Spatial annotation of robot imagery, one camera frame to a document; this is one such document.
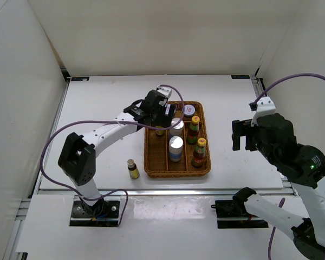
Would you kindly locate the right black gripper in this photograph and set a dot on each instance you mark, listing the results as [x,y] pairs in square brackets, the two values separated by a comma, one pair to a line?
[241,128]

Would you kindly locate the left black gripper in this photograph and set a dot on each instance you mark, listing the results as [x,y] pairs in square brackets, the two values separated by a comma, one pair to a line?
[165,120]

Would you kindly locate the white lid jar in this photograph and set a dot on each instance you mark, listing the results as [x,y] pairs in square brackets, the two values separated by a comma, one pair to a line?
[189,112]

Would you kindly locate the silver cap shaker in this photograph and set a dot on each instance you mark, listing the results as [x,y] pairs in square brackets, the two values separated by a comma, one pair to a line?
[175,148]
[177,130]

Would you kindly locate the small amber bottle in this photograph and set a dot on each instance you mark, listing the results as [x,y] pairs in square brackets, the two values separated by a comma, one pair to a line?
[159,132]
[132,169]

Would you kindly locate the red sauce bottle yellow cap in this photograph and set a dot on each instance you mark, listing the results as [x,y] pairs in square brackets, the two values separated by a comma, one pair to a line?
[199,153]

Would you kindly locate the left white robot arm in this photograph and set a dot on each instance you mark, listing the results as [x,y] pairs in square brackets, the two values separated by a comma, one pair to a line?
[79,153]

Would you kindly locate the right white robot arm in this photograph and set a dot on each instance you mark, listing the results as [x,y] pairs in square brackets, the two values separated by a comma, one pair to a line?
[303,166]

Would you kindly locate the brown wicker divided basket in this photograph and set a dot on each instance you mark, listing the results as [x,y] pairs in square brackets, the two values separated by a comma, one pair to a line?
[157,163]

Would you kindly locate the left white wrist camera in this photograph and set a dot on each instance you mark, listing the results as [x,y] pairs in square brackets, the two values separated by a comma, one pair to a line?
[166,92]

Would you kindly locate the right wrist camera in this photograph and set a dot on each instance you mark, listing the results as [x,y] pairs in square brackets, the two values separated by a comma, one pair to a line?
[264,106]

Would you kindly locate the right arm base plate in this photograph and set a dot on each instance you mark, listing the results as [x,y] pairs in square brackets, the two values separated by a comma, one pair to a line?
[230,218]

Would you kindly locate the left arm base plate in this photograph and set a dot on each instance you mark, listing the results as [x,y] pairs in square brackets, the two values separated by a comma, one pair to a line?
[102,214]

